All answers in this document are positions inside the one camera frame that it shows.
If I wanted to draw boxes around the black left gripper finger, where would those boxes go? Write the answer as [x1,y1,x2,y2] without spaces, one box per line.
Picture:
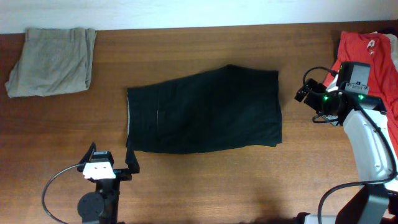
[79,142,96,164]
[125,147,140,174]

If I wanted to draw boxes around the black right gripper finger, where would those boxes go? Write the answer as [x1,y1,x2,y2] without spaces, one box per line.
[294,78,318,102]
[304,90,323,111]

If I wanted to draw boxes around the black shorts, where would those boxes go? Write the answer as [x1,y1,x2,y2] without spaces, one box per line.
[126,65,282,154]

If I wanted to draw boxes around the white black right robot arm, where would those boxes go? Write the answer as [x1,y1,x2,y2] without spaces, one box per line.
[295,78,397,224]

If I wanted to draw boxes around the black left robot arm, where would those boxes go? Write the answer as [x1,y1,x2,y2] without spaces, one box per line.
[77,143,140,223]

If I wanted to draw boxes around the red shirt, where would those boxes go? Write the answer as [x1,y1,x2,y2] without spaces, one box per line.
[331,31,397,150]

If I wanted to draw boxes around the folded khaki shorts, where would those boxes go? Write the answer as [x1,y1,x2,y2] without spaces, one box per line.
[5,27,97,98]

